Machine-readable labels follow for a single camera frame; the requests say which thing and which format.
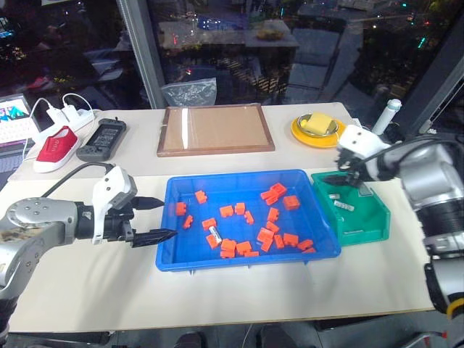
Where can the white AA battery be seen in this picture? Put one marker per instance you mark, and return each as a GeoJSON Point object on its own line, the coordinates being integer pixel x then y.
{"type": "Point", "coordinates": [334, 196]}

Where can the white plug charger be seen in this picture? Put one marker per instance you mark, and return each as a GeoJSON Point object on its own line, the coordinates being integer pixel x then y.
{"type": "Point", "coordinates": [55, 115]}
{"type": "Point", "coordinates": [71, 112]}

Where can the metal bowl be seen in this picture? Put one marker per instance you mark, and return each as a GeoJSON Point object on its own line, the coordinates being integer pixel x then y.
{"type": "Point", "coordinates": [335, 127]}

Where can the grey window frame post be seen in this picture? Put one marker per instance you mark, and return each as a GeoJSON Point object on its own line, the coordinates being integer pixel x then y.
{"type": "Point", "coordinates": [143, 54]}

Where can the yellow sponge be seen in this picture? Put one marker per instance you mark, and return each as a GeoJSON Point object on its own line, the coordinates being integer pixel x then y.
{"type": "Point", "coordinates": [317, 123]}

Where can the metal parts in green bin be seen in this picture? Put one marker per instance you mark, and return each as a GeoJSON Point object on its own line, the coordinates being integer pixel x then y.
{"type": "Point", "coordinates": [343, 206]}

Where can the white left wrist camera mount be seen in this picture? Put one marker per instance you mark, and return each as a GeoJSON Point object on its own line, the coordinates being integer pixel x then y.
{"type": "Point", "coordinates": [114, 181]}

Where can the red canvas shoe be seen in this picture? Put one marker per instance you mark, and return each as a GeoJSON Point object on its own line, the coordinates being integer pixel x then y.
{"type": "Point", "coordinates": [56, 148]}

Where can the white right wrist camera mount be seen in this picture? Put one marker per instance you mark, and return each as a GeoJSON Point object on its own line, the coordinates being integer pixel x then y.
{"type": "Point", "coordinates": [362, 141]}

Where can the black handheld controller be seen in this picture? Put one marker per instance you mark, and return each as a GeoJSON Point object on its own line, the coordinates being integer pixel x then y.
{"type": "Point", "coordinates": [101, 139]}

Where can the white power strip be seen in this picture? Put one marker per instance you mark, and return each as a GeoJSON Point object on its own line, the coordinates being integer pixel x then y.
{"type": "Point", "coordinates": [85, 117]}

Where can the brown wooden framed board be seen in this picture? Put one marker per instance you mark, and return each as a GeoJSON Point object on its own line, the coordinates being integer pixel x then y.
{"type": "Point", "coordinates": [224, 127]}

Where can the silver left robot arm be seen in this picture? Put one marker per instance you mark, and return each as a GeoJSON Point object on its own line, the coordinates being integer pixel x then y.
{"type": "Point", "coordinates": [32, 221]}

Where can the yellow plate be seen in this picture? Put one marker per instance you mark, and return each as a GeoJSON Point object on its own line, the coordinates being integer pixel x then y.
{"type": "Point", "coordinates": [301, 136]}

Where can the silver metal part in tray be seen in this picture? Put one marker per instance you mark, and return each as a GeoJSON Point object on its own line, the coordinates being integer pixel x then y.
{"type": "Point", "coordinates": [216, 234]}

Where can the white cylindrical bottle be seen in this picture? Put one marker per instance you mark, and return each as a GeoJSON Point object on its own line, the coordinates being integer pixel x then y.
{"type": "Point", "coordinates": [386, 116]}

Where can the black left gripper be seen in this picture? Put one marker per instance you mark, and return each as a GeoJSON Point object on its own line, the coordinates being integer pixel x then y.
{"type": "Point", "coordinates": [116, 224]}

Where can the blue plastic bin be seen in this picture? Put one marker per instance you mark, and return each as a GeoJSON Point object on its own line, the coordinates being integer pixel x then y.
{"type": "Point", "coordinates": [250, 259]}

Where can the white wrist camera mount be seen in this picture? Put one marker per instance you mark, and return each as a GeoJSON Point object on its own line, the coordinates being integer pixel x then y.
{"type": "Point", "coordinates": [114, 181]}
{"type": "Point", "coordinates": [362, 141]}

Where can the open laptop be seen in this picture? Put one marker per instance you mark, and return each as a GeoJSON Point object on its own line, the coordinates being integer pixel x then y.
{"type": "Point", "coordinates": [14, 130]}

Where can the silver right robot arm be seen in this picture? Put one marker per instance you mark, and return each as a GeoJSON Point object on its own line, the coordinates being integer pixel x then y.
{"type": "Point", "coordinates": [431, 181]}

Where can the green plastic bin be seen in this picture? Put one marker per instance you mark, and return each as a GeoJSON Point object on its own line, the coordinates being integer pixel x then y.
{"type": "Point", "coordinates": [366, 224]}

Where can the clear plastic bag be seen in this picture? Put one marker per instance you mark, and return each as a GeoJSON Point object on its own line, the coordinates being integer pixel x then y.
{"type": "Point", "coordinates": [188, 92]}

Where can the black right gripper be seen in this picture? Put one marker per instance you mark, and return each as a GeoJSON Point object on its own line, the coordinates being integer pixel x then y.
{"type": "Point", "coordinates": [349, 161]}

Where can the orange plastic block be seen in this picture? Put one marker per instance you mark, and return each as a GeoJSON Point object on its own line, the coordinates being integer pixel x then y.
{"type": "Point", "coordinates": [269, 198]}
{"type": "Point", "coordinates": [265, 235]}
{"type": "Point", "coordinates": [305, 244]}
{"type": "Point", "coordinates": [227, 254]}
{"type": "Point", "coordinates": [309, 250]}
{"type": "Point", "coordinates": [278, 189]}
{"type": "Point", "coordinates": [201, 196]}
{"type": "Point", "coordinates": [243, 247]}
{"type": "Point", "coordinates": [208, 223]}
{"type": "Point", "coordinates": [181, 209]}
{"type": "Point", "coordinates": [211, 242]}
{"type": "Point", "coordinates": [278, 241]}
{"type": "Point", "coordinates": [290, 239]}
{"type": "Point", "coordinates": [272, 227]}
{"type": "Point", "coordinates": [291, 202]}
{"type": "Point", "coordinates": [252, 253]}
{"type": "Point", "coordinates": [240, 208]}
{"type": "Point", "coordinates": [227, 211]}
{"type": "Point", "coordinates": [228, 245]}
{"type": "Point", "coordinates": [249, 216]}
{"type": "Point", "coordinates": [188, 222]}
{"type": "Point", "coordinates": [273, 214]}
{"type": "Point", "coordinates": [265, 245]}

